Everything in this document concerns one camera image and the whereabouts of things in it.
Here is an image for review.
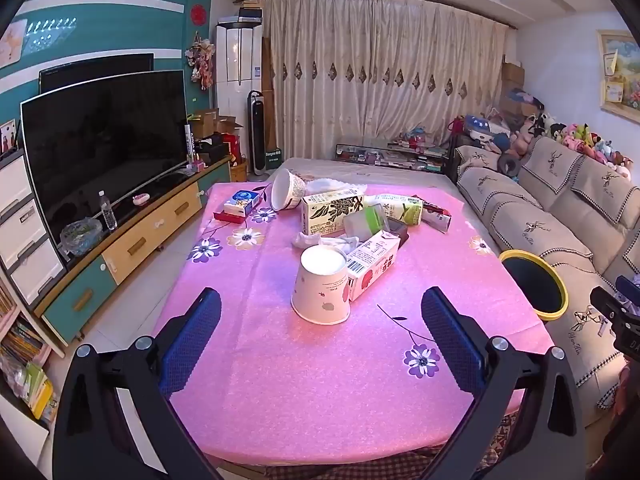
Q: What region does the red gift bag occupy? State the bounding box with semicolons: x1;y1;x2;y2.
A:
222;132;246;163

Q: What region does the plastic bag with greens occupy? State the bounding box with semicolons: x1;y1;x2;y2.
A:
60;217;103;256

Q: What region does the beige sofa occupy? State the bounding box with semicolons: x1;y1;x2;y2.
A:
452;135;640;428

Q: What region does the low glass shelf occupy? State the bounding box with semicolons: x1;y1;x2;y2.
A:
335;142;446;173

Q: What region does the dark bin with yellow rim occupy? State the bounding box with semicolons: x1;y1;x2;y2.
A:
499;249;569;322

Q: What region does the brown wallet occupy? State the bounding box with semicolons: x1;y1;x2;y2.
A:
387;222;411;250

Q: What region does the pink floral tablecloth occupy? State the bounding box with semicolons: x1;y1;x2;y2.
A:
150;182;556;468

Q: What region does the white tissue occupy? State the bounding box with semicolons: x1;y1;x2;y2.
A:
292;232;362;256

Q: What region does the hanging flower decoration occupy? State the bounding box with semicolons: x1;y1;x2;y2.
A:
185;32;217;91

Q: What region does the framed flower picture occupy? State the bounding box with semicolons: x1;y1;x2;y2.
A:
596;30;640;123

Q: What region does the flat black television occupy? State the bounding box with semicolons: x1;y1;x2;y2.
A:
39;52;155;95

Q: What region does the pink plush bear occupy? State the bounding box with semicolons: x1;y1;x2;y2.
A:
510;120;533;153

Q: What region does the white paper cup pink print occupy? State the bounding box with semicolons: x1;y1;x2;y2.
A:
291;245;352;325

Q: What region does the brown checked table cover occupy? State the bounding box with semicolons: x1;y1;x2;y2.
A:
220;410;526;480

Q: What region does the red white wrapper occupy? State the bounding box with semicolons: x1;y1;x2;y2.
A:
410;199;453;233

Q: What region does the teal yellow television cabinet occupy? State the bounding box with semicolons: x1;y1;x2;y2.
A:
32;155;236;356

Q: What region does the white plastic bag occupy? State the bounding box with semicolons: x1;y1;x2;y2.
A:
302;176;368;196

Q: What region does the clear plastic cup green label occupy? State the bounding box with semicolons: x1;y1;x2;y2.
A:
342;205;390;241

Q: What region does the white paper bowl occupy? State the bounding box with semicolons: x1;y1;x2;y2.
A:
270;167;307;212

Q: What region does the white standing air conditioner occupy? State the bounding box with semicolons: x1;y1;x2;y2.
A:
216;17;263;126

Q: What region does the cream carton black floral print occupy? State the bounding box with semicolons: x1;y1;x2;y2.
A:
301;187;368;237

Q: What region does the pile of books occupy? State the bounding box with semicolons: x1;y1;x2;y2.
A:
375;145;446;172

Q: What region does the large curved television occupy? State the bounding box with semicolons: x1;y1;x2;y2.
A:
20;70;191;261

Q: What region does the blue white tissue box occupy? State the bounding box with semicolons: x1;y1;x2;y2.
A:
223;188;262;218

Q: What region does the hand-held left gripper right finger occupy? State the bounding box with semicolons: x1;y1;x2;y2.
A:
420;287;587;480

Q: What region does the black tower fan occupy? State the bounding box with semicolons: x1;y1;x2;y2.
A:
247;90;267;182

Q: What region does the white pink milk carton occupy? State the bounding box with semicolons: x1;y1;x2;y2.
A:
345;230;402;303

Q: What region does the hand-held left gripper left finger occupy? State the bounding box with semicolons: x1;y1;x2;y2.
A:
52;287;222;480

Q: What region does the open brown cardboard box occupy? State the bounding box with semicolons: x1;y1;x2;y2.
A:
190;109;243;138

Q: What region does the small photo frame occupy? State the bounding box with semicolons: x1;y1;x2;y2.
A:
0;119;18;155

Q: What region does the brown rolled mat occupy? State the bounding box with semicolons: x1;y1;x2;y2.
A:
261;37;286;171

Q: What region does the bookshelf with books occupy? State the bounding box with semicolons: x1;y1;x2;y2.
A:
0;280;58;426

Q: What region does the pink flower wall art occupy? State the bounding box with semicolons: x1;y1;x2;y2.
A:
0;19;28;68

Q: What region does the blue star plush cushion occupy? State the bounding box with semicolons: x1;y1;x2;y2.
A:
465;115;511;153

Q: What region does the person's right forearm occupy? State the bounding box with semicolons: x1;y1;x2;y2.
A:
617;360;640;413

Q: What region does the white drawer unit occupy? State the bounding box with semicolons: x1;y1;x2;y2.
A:
0;147;68;306

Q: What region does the beige curtain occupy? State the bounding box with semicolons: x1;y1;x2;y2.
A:
262;0;508;161

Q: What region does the clear water bottle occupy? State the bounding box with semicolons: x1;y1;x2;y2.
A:
98;191;118;231

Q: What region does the pile of plush toys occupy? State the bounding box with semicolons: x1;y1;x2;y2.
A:
515;112;633;181

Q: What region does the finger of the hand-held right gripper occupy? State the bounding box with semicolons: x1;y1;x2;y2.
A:
590;286;628;333
616;275;640;311

